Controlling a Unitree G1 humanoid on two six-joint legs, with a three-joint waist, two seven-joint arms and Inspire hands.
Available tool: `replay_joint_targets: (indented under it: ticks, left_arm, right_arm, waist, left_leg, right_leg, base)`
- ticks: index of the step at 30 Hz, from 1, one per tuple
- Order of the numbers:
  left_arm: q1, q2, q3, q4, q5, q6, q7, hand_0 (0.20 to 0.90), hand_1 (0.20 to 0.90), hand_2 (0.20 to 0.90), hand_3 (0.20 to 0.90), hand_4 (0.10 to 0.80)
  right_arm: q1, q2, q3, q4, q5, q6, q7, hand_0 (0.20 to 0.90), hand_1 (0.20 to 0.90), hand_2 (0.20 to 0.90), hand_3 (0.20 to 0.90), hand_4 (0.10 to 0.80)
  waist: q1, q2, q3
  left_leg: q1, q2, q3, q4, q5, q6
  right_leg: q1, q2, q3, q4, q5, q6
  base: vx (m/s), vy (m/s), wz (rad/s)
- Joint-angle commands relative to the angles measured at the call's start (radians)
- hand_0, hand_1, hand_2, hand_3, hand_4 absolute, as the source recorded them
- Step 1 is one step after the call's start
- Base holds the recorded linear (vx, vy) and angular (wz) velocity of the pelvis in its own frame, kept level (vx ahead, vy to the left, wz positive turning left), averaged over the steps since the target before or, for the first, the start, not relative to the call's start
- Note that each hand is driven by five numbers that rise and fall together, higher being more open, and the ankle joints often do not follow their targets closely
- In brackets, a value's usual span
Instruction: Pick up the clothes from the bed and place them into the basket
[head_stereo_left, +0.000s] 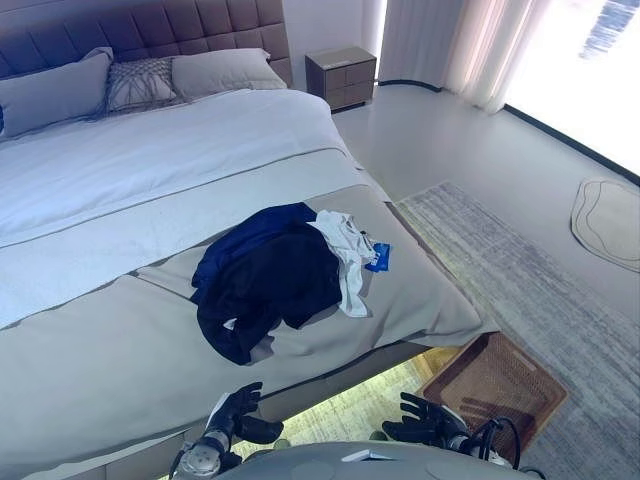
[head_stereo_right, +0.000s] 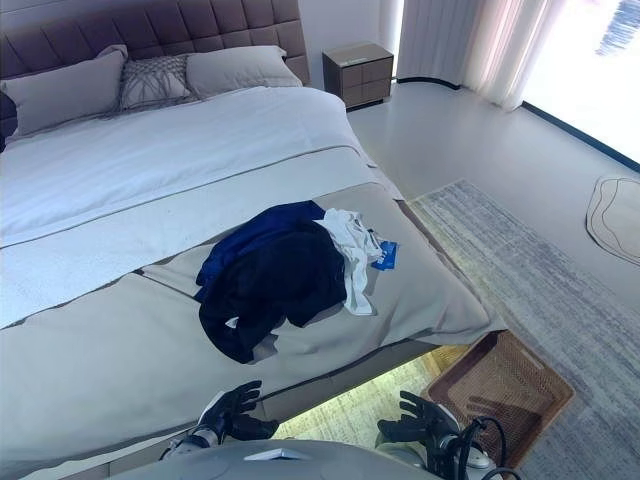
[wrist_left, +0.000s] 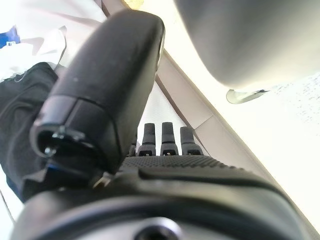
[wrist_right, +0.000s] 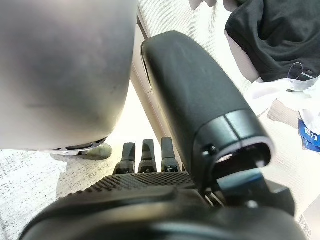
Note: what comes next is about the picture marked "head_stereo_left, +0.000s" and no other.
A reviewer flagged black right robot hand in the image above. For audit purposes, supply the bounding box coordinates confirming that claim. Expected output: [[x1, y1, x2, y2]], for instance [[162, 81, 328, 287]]
[[382, 392, 469, 446]]

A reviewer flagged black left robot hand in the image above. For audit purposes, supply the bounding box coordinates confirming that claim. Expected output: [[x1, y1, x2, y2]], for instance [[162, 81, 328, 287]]
[[207, 382, 285, 446]]

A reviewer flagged black garment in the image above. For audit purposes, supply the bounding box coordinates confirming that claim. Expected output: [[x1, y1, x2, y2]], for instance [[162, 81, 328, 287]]
[[197, 232, 346, 366]]

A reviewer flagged white garment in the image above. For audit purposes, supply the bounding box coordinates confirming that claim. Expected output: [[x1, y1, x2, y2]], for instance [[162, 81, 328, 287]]
[[305, 209, 376, 319]]

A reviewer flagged brown wicker basket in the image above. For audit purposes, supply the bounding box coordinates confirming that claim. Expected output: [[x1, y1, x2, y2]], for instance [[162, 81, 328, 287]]
[[416, 332, 569, 469]]

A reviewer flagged grey robot torso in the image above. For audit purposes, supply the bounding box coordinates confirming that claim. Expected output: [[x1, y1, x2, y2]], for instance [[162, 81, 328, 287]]
[[214, 439, 551, 480]]

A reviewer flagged blue label card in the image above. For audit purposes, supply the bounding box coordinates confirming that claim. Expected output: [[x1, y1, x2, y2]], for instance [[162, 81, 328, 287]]
[[364, 241, 394, 274]]

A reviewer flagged grey area rug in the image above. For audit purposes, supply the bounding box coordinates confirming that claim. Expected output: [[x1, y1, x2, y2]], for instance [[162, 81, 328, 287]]
[[279, 182, 640, 480]]

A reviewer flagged small oval mat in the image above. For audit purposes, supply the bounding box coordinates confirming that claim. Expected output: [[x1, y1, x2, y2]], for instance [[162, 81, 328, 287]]
[[570, 178, 640, 274]]

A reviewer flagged white duvet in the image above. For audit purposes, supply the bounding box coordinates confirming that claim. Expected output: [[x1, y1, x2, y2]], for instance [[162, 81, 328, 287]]
[[0, 88, 371, 329]]

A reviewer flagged beige pillow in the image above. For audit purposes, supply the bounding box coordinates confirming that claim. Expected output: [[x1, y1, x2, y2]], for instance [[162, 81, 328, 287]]
[[171, 48, 288, 100]]

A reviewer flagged patterned grey cushion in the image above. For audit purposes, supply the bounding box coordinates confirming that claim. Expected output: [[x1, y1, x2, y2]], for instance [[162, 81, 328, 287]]
[[105, 56, 186, 112]]

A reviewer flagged brown nightstand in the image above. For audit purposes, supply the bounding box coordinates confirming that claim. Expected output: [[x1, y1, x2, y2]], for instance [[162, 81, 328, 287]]
[[305, 46, 378, 112]]

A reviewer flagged large grey pillow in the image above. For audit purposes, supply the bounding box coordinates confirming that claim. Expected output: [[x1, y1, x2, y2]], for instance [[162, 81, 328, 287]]
[[0, 47, 115, 139]]

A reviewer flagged white curtain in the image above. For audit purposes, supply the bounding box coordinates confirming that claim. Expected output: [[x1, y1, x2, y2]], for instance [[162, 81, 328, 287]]
[[379, 0, 551, 114]]

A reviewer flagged brown tufted headboard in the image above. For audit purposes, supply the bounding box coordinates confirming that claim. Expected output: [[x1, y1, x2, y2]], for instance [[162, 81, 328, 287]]
[[0, 0, 294, 89]]

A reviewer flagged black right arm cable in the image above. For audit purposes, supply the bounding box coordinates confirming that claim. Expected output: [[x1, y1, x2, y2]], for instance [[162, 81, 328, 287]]
[[467, 416, 521, 470]]

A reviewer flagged black floor rail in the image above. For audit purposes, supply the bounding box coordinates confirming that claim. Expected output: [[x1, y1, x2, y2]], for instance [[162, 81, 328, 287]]
[[377, 78, 640, 184]]

